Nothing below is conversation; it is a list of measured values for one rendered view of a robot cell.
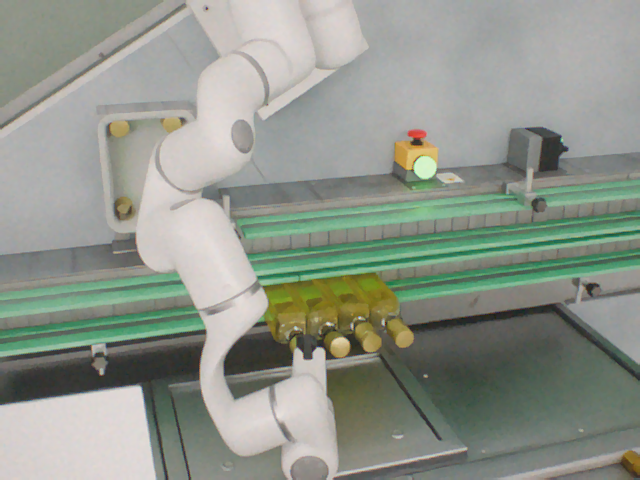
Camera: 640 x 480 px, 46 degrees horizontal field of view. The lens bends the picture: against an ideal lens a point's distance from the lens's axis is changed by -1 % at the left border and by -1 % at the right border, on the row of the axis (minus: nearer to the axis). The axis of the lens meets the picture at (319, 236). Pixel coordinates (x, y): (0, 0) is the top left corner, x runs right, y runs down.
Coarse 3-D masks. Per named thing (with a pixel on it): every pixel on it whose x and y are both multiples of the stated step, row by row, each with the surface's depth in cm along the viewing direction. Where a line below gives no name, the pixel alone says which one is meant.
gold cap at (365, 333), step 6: (360, 324) 130; (366, 324) 130; (360, 330) 129; (366, 330) 128; (372, 330) 128; (360, 336) 128; (366, 336) 127; (372, 336) 127; (378, 336) 127; (360, 342) 128; (366, 342) 127; (372, 342) 127; (378, 342) 128; (366, 348) 127; (372, 348) 128; (378, 348) 128
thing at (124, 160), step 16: (144, 112) 134; (160, 112) 135; (176, 112) 135; (144, 128) 142; (160, 128) 143; (112, 144) 141; (128, 144) 142; (144, 144) 143; (112, 160) 142; (128, 160) 143; (144, 160) 144; (112, 176) 143; (128, 176) 144; (144, 176) 145; (112, 192) 142; (128, 192) 146; (112, 208) 139; (112, 224) 140; (128, 224) 142
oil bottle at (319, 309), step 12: (300, 288) 140; (312, 288) 140; (300, 300) 137; (312, 300) 136; (324, 300) 136; (312, 312) 132; (324, 312) 132; (336, 312) 133; (312, 324) 132; (336, 324) 133
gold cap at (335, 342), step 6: (330, 336) 126; (336, 336) 125; (342, 336) 125; (324, 342) 128; (330, 342) 125; (336, 342) 124; (342, 342) 124; (348, 342) 124; (330, 348) 124; (336, 348) 124; (342, 348) 124; (348, 348) 125; (336, 354) 124; (342, 354) 124
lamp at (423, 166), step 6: (420, 156) 155; (426, 156) 155; (414, 162) 155; (420, 162) 153; (426, 162) 153; (432, 162) 153; (414, 168) 155; (420, 168) 153; (426, 168) 153; (432, 168) 154; (420, 174) 154; (426, 174) 154; (432, 174) 155
